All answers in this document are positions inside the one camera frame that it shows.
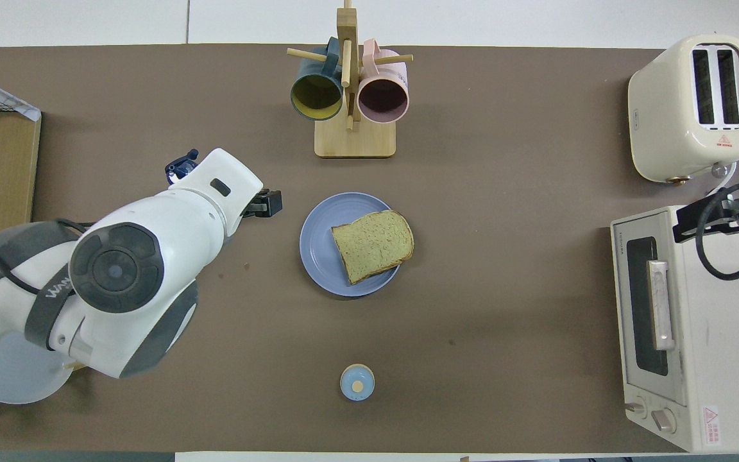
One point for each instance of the pale grey plate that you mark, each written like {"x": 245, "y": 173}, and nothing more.
{"x": 20, "y": 378}

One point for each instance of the pink ribbed mug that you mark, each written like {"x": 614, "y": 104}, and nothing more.
{"x": 382, "y": 96}

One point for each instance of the white toaster oven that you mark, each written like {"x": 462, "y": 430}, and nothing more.
{"x": 716, "y": 359}

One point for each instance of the slice of bread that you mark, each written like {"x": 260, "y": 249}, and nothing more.
{"x": 373, "y": 247}

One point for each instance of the dark teal mug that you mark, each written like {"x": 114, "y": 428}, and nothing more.
{"x": 316, "y": 96}

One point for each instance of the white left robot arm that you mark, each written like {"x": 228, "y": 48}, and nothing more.
{"x": 138, "y": 256}

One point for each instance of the cream two-slot toaster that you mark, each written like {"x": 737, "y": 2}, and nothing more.
{"x": 664, "y": 96}

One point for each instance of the blue round plate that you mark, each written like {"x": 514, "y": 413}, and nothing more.
{"x": 318, "y": 256}

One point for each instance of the seasoning bottle navy cap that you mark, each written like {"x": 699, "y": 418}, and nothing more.
{"x": 180, "y": 168}

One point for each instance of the wooden mug tree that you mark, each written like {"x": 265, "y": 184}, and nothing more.
{"x": 355, "y": 138}

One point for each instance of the brown table mat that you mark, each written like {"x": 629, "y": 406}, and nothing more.
{"x": 472, "y": 353}

